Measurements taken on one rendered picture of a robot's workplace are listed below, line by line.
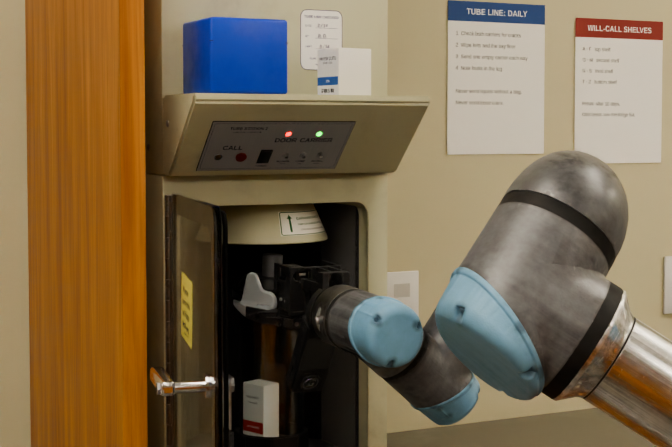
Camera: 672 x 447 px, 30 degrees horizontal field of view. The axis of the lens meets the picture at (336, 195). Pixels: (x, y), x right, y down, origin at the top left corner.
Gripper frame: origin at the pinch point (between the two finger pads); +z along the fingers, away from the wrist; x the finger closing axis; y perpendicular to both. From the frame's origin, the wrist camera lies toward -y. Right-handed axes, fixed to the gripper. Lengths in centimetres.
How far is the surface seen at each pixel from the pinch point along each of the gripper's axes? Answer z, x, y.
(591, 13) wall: 38, -81, 45
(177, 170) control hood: -9.9, 17.1, 19.4
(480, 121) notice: 37, -56, 24
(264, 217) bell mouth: -3.6, 2.8, 12.5
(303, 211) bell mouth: -3.3, -3.0, 13.1
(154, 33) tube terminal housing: -3.4, 18.0, 36.3
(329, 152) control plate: -12.0, -2.6, 21.5
